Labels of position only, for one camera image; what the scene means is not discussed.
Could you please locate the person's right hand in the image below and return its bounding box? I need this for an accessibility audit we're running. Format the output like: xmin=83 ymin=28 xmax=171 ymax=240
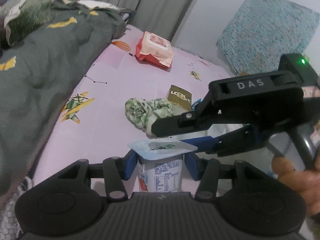
xmin=271 ymin=151 xmax=319 ymax=216

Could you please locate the green patterned pillow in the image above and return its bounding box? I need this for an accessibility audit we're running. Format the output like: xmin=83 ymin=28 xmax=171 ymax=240
xmin=1 ymin=0 xmax=54 ymax=47

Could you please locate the pink wet wipes pack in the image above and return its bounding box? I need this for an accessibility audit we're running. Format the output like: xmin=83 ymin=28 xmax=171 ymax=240
xmin=135 ymin=31 xmax=174 ymax=69

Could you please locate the teal knitted cushion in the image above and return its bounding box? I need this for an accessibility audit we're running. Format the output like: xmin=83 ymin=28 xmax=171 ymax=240
xmin=217 ymin=0 xmax=319 ymax=75

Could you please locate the white yogurt cup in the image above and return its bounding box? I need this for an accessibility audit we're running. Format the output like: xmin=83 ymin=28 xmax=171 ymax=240
xmin=128 ymin=138 xmax=198 ymax=193

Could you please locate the dark grey patterned duvet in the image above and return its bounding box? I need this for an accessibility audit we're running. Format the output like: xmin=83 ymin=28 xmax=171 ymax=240
xmin=1 ymin=0 xmax=131 ymax=198

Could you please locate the gold foil packet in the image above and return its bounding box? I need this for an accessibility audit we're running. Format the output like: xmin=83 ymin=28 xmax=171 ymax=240
xmin=167 ymin=85 xmax=192 ymax=111

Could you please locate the pink bed sheet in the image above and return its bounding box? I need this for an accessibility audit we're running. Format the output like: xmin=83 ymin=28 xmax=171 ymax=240
xmin=33 ymin=25 xmax=228 ymax=184

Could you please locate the green white scrunched cloth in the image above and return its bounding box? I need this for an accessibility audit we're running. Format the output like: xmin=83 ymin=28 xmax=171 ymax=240
xmin=125 ymin=98 xmax=174 ymax=137

